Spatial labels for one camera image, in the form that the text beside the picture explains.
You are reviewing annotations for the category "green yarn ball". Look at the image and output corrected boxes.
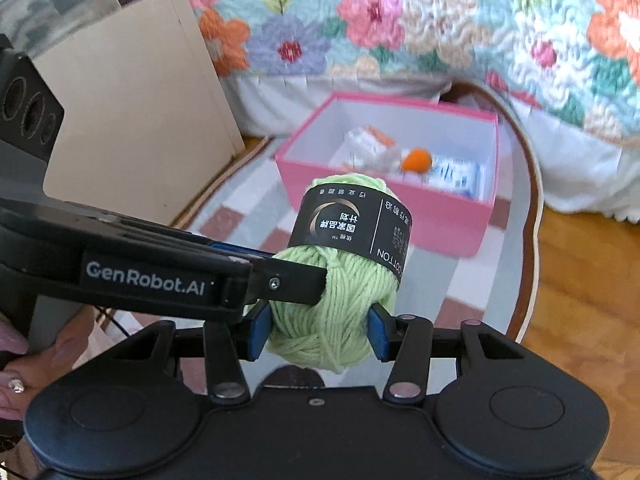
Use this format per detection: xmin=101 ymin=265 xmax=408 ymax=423
xmin=269 ymin=174 xmax=412 ymax=373

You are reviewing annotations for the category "orange-labelled clear plastic box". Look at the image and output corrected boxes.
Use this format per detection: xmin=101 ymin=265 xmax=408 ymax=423
xmin=343 ymin=125 xmax=401 ymax=172

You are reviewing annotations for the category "blue white tissue pack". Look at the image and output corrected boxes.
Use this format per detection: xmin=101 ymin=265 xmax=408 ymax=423
xmin=426 ymin=155 xmax=482 ymax=200

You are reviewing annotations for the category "orange makeup sponge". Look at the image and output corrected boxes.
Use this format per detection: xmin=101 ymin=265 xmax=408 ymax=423
xmin=400 ymin=148 xmax=433 ymax=174

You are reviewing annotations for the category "pink cardboard storage box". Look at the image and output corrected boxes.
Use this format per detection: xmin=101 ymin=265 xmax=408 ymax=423
xmin=276 ymin=92 xmax=500 ymax=257

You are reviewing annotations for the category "person's left hand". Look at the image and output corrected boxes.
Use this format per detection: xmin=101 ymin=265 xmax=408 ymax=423
xmin=1 ymin=306 xmax=96 ymax=420

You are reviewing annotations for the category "checkered floor rug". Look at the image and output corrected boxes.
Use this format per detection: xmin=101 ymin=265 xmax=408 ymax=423
xmin=89 ymin=79 xmax=547 ymax=396

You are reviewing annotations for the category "beige cabinet panel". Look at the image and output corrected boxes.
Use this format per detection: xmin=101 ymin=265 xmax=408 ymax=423
xmin=35 ymin=0 xmax=244 ymax=224

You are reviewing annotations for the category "floral quilted bedspread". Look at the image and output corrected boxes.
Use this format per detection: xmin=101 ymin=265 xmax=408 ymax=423
xmin=189 ymin=0 xmax=639 ymax=148

